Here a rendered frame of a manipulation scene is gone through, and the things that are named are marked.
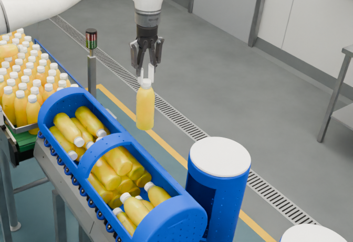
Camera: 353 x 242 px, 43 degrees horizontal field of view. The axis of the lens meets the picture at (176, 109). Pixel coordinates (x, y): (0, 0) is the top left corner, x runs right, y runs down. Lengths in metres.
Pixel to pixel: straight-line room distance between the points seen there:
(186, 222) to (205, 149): 0.58
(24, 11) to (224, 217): 1.28
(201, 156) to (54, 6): 0.97
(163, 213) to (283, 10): 3.99
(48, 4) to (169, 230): 0.81
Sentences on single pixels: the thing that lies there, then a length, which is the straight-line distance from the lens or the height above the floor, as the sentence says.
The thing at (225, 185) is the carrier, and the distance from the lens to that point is 1.99.
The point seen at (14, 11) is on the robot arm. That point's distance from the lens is 1.38.
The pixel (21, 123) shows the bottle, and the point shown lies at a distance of 2.38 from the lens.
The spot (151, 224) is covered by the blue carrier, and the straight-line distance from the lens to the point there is 1.50.
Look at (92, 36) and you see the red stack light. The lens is 2.56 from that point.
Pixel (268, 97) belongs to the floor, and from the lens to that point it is 4.62.
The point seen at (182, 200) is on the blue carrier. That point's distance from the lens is 1.54.
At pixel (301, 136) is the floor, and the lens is 4.18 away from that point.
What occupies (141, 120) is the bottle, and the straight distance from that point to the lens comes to 1.75.
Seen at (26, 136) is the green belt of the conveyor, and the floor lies 0.90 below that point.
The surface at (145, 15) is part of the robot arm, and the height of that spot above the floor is 1.74.
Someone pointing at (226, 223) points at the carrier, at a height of 0.74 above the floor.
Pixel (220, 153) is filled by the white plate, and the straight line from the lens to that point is 2.07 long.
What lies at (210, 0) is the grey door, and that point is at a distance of 6.00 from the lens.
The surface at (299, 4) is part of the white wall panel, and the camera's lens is 5.09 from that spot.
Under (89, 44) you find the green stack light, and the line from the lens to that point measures 2.58.
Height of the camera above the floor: 2.31
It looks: 33 degrees down
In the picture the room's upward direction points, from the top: 6 degrees clockwise
